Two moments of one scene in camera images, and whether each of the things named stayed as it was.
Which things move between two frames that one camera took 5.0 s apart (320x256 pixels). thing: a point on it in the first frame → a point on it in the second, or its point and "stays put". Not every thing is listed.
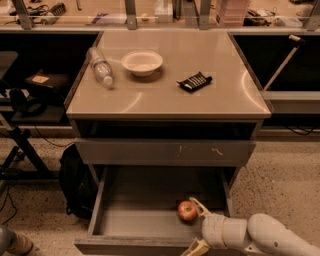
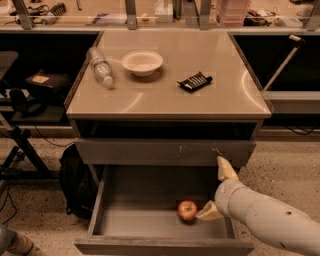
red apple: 187,211 stays put
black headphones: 27,106 stays put
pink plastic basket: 231,13 stays put
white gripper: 211,228 → 229,196
